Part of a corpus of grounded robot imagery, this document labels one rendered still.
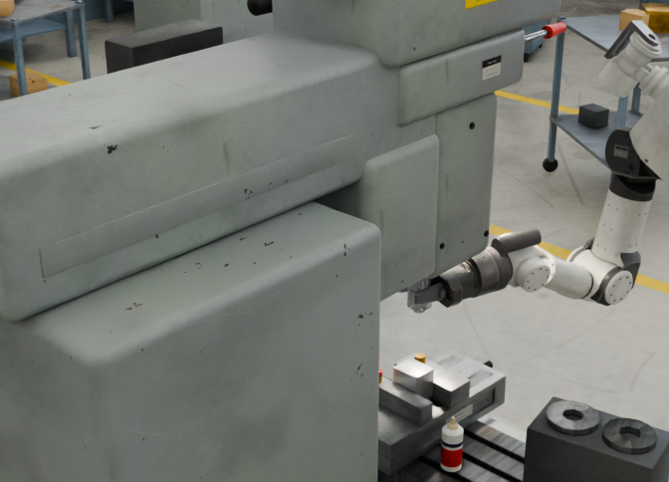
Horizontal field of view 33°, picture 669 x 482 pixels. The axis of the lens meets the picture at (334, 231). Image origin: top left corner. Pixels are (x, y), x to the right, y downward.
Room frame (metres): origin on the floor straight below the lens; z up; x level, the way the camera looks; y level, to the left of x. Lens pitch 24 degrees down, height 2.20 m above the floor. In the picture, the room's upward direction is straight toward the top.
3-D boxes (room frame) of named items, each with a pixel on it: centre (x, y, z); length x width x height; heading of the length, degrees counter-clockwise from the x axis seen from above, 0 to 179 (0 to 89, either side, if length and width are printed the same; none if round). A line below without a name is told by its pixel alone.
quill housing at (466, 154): (1.86, -0.16, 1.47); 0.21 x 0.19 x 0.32; 47
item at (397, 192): (1.73, -0.02, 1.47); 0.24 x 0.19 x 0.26; 47
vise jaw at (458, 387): (1.91, -0.19, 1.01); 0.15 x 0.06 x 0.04; 44
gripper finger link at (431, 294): (1.84, -0.18, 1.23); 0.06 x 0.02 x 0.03; 119
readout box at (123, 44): (1.88, 0.29, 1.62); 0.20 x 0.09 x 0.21; 137
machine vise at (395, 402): (1.90, -0.17, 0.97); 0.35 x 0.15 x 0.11; 134
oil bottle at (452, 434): (1.75, -0.22, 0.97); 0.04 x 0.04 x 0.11
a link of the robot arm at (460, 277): (1.91, -0.24, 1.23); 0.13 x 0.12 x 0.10; 29
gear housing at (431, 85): (1.84, -0.13, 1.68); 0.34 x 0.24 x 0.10; 137
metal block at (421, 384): (1.87, -0.15, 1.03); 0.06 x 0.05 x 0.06; 44
